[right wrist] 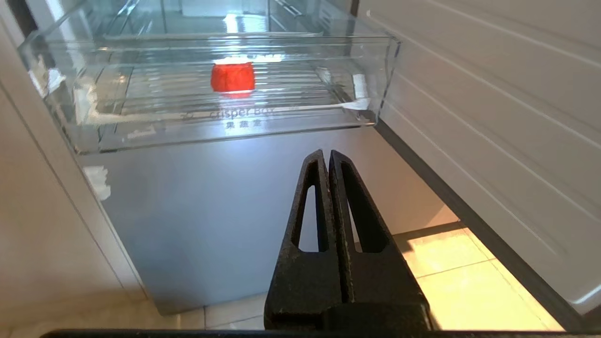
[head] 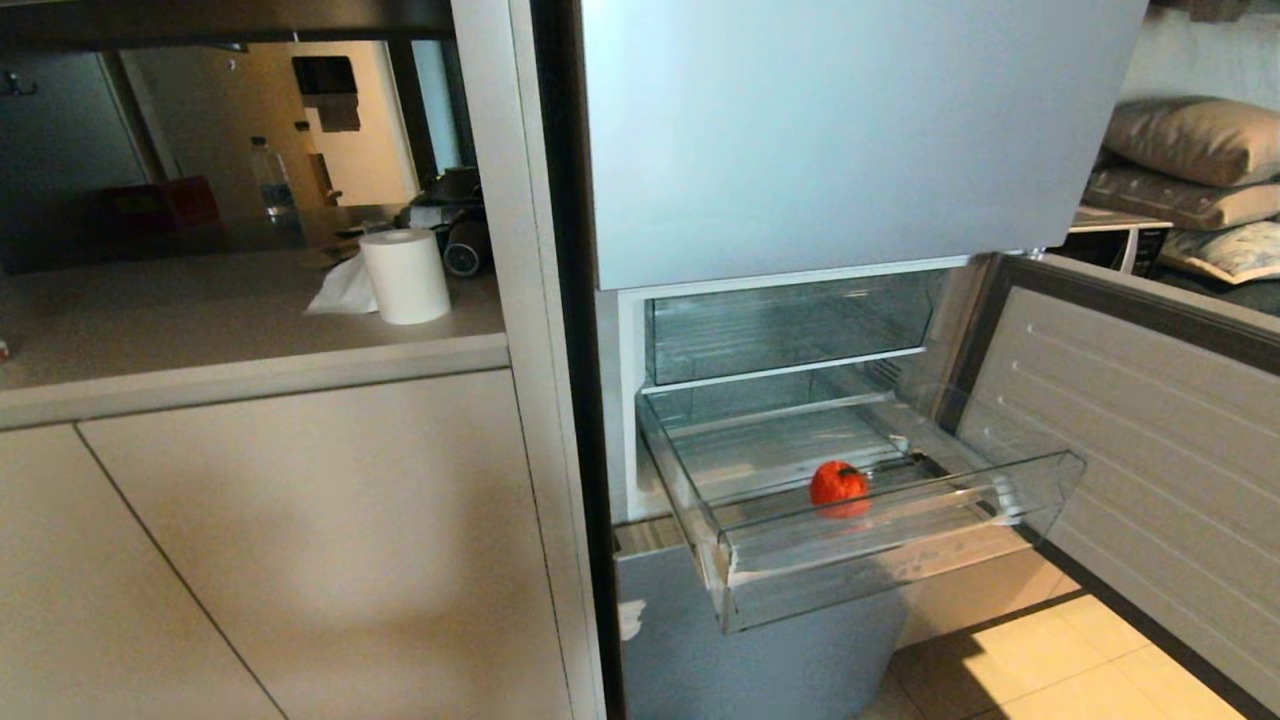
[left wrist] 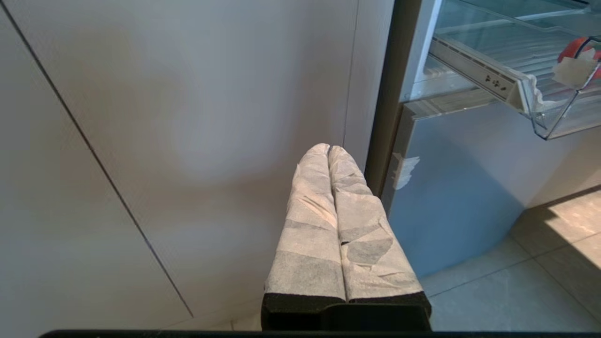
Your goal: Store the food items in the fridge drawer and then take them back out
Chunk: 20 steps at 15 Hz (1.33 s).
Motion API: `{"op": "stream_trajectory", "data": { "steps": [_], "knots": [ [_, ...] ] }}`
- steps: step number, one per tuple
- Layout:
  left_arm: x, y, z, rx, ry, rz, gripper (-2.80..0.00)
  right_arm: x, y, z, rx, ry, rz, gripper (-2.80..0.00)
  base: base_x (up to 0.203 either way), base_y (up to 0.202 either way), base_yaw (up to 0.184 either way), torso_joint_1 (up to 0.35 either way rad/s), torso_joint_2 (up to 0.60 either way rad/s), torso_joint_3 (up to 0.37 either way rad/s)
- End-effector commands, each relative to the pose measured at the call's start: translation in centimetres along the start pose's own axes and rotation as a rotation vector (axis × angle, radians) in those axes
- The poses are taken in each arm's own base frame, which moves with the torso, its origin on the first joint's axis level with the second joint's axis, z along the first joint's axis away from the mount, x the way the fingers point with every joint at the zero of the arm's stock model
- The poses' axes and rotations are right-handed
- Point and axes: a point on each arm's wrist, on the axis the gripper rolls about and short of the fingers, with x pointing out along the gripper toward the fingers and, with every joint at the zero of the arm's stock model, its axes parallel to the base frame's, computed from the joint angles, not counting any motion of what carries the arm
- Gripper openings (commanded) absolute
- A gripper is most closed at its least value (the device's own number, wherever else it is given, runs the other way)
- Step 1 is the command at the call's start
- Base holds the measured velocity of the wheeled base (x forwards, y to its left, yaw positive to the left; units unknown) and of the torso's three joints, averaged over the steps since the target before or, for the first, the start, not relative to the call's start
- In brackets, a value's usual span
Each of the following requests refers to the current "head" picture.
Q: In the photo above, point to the grey fridge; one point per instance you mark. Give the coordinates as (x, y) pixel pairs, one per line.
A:
(640, 400)

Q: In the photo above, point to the clear plastic fridge drawer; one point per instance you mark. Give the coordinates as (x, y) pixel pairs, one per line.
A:
(860, 500)
(790, 325)

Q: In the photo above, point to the grey lower fridge door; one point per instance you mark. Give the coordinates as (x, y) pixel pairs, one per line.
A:
(740, 650)

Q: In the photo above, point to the grey fridge door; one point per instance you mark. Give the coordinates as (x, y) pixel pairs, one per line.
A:
(740, 650)
(850, 130)

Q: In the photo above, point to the grey upper fridge door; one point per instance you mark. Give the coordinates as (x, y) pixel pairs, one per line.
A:
(850, 130)

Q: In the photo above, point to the open fridge door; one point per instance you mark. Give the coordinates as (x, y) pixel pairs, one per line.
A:
(1150, 450)

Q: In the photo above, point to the black round container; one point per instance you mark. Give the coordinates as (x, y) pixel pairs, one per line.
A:
(465, 250)

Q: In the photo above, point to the red tomato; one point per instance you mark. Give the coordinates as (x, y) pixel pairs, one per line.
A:
(838, 486)

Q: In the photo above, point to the white paper towel roll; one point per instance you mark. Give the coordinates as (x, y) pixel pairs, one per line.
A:
(405, 275)

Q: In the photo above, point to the white crumpled tissue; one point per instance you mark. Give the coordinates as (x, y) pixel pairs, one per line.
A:
(345, 290)

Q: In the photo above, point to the beige cabinet door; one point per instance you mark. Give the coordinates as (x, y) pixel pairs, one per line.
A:
(330, 560)
(90, 600)

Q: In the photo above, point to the clear plastic water bottle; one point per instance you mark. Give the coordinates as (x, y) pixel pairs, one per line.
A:
(272, 185)

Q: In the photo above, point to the white microwave oven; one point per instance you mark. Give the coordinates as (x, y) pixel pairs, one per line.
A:
(1115, 243)

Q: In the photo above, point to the brown pillow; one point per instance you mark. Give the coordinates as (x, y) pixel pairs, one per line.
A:
(1195, 138)
(1180, 197)

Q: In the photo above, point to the patterned white pillow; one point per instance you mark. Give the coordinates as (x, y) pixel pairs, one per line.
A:
(1225, 250)

